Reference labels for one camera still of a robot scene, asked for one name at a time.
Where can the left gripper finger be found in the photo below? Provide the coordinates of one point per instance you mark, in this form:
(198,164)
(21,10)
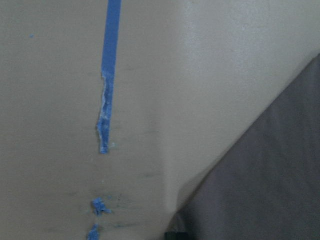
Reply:
(176,236)

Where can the blue tape line lengthwise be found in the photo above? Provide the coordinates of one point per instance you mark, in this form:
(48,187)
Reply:
(108,72)

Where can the dark brown t-shirt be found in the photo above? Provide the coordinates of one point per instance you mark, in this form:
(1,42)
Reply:
(267,186)

